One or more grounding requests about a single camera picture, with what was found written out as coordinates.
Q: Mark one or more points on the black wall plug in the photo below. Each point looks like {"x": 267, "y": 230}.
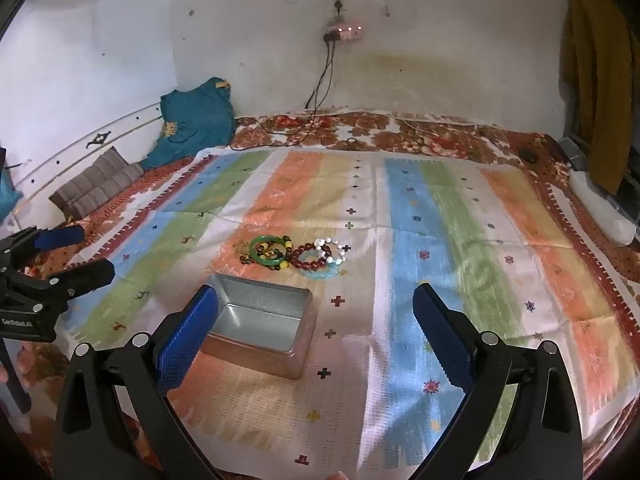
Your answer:
{"x": 340, "y": 6}

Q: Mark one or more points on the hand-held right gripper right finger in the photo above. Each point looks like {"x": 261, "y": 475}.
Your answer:
{"x": 442, "y": 340}

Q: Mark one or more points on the striped pastel cloth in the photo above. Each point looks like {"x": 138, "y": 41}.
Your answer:
{"x": 440, "y": 210}

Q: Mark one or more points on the mustard hanging garment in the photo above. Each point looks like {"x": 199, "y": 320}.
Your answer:
{"x": 600, "y": 85}

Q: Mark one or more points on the white bolster pillow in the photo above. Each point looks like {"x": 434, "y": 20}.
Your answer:
{"x": 600, "y": 205}

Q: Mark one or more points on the silver metal tin box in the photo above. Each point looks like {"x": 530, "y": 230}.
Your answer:
{"x": 260, "y": 320}

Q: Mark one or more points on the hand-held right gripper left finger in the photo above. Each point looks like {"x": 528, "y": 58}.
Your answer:
{"x": 187, "y": 340}

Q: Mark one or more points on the teal cloth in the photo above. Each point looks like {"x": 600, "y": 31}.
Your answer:
{"x": 7, "y": 190}

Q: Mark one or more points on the green jade bangle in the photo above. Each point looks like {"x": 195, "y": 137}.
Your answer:
{"x": 255, "y": 252}

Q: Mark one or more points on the teal garment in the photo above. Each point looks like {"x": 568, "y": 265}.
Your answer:
{"x": 195, "y": 120}

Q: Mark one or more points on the grey striped cushion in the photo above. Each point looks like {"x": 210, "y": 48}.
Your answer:
{"x": 95, "y": 180}

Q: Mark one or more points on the small black object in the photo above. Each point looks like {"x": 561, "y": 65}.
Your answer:
{"x": 529, "y": 155}

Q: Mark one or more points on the pink power strip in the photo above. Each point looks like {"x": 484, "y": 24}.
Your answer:
{"x": 345, "y": 34}

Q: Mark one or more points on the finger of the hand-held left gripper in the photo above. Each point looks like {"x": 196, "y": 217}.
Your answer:
{"x": 85, "y": 277}
{"x": 60, "y": 237}

